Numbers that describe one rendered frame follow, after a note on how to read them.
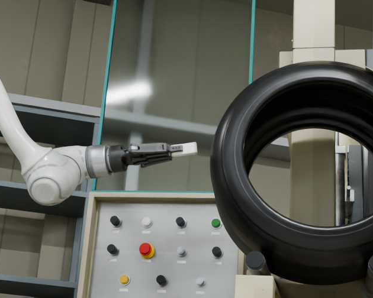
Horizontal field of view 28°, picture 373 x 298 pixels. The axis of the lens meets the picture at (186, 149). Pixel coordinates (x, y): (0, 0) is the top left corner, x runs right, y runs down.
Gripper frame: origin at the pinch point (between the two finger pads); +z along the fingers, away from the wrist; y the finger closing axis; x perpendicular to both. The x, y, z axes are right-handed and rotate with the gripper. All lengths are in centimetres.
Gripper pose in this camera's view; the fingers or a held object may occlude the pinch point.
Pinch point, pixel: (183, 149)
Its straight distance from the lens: 199.7
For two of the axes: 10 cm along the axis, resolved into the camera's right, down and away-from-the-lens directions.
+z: 9.8, -1.3, -1.4
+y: 1.8, 3.6, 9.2
